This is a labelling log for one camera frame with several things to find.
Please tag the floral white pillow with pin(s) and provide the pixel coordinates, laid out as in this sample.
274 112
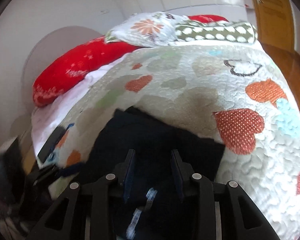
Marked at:
146 29

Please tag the black phone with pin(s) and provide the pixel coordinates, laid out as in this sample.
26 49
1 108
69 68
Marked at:
50 144

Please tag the long red bolster pillow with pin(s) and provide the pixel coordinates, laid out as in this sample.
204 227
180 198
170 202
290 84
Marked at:
71 68

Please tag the beige rounded headboard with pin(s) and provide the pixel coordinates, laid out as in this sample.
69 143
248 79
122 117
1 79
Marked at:
47 50

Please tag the pink bed sheet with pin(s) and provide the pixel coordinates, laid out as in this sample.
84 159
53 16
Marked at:
45 120

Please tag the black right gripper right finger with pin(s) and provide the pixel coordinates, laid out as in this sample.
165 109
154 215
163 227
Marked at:
212 210

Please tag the green white dotted pillow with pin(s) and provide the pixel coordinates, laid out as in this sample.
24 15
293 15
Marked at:
239 32

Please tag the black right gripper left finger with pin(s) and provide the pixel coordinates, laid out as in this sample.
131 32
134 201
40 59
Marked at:
89 211

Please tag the patchwork heart quilt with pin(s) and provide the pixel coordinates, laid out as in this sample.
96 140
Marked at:
232 93

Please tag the black pants with white logo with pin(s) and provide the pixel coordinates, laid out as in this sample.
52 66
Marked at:
152 208

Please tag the wooden door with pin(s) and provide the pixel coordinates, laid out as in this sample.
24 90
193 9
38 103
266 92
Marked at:
275 24

